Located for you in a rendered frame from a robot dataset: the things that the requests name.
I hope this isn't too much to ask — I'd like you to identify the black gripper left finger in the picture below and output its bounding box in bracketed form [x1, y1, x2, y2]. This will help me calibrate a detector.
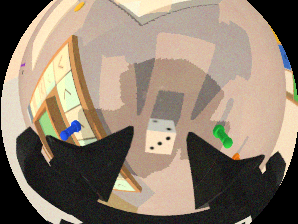
[45, 127, 134, 202]

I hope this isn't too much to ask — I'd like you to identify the white die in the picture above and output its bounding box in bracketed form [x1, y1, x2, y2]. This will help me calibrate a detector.
[146, 119, 177, 155]

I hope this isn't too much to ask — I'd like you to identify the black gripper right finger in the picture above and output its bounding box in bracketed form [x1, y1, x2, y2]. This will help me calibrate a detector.
[186, 132, 265, 209]

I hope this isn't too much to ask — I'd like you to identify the green pawn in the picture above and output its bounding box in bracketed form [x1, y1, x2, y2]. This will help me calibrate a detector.
[213, 124, 233, 149]

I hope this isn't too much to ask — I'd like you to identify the blue game pawn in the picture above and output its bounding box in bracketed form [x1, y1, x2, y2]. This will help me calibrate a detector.
[60, 120, 81, 140]

